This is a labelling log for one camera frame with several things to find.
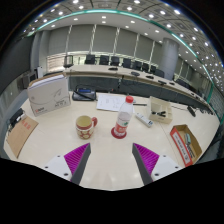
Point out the round ceiling lights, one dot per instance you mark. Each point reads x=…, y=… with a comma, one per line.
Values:
x=129, y=8

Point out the white paper sheets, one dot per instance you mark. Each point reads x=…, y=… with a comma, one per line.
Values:
x=108, y=102

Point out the row of black office chairs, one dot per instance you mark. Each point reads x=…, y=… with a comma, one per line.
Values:
x=115, y=60

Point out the white cardboard box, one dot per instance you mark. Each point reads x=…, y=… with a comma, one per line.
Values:
x=48, y=96

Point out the small grey-green block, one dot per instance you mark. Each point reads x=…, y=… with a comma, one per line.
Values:
x=188, y=138

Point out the white remote control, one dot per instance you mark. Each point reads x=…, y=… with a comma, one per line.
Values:
x=144, y=120

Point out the small black desk device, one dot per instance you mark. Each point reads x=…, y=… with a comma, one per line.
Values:
x=191, y=111

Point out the flat round red coaster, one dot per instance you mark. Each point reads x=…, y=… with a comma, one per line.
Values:
x=113, y=133

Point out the cream open cardboard box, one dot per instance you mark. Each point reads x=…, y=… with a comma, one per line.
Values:
x=160, y=105

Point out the grey box monitor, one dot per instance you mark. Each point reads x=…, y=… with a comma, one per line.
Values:
x=29, y=80

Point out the black clip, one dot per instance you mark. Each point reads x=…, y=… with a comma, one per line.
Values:
x=159, y=113

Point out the brown envelope with red print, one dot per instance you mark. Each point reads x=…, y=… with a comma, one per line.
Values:
x=21, y=135

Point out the black power adapter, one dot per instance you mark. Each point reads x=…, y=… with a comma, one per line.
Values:
x=16, y=116

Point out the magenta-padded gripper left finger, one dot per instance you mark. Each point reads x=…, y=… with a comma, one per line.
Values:
x=76, y=159

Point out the clear red-capped water bottle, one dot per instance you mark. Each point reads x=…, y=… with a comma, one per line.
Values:
x=123, y=118

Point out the long curved conference desk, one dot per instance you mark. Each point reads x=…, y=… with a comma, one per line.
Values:
x=100, y=70

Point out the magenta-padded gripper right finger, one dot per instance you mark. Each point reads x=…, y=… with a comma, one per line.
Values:
x=147, y=159

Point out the red and cream patterned mug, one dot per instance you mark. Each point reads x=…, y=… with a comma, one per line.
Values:
x=85, y=128

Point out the brown box with red side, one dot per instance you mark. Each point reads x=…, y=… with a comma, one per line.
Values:
x=180, y=146

